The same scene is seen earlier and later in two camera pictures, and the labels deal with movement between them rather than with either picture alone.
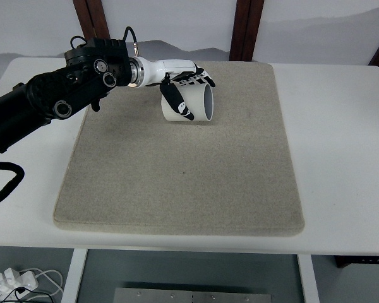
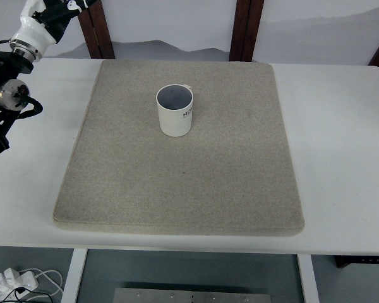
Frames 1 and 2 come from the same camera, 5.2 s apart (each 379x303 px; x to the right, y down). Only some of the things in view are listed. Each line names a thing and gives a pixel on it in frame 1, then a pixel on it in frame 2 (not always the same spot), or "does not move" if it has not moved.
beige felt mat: x=132 y=172 does not move
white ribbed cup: x=198 y=98 → x=174 y=102
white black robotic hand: x=142 y=71 → x=43 y=23
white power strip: x=11 y=286 does not move
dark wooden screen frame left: x=92 y=19 does not move
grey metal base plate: x=192 y=295 does not move
